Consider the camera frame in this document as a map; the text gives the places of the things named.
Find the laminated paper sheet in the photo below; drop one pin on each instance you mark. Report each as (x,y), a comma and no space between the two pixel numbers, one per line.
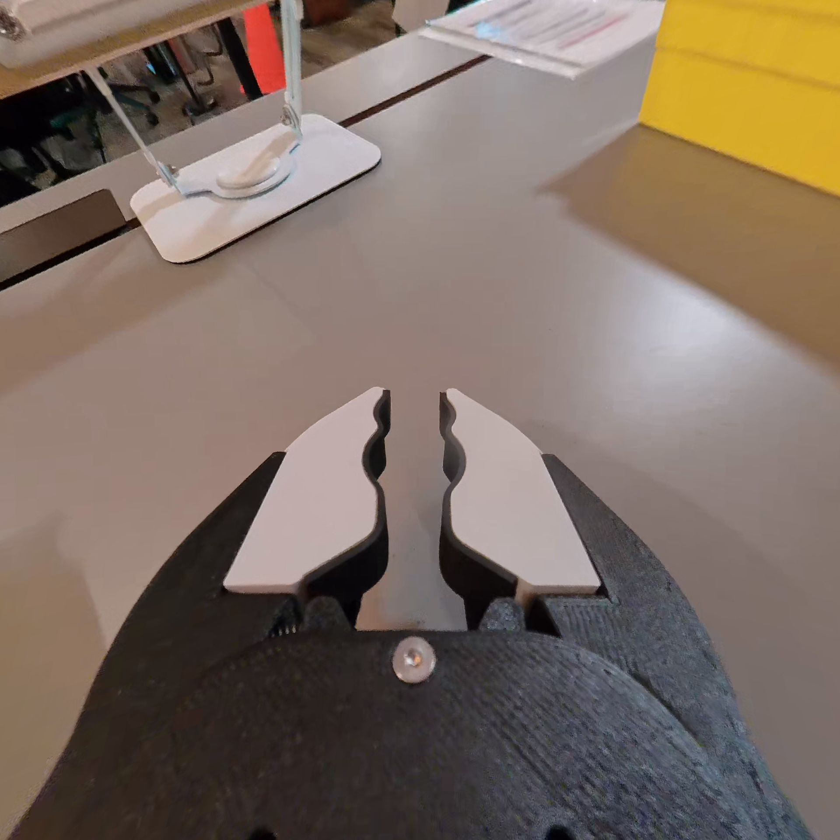
(551,29)

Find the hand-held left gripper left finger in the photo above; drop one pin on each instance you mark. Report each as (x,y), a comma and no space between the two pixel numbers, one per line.
(308,512)

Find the grey desk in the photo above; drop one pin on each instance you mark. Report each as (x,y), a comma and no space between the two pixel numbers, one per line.
(459,275)

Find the white adjustable stand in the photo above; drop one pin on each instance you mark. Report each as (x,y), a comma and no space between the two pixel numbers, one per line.
(197,223)

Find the yellow plastic bin stack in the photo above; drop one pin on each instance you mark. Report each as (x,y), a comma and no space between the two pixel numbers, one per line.
(754,98)

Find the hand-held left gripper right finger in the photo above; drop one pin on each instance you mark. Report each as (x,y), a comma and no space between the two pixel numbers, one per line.
(512,512)

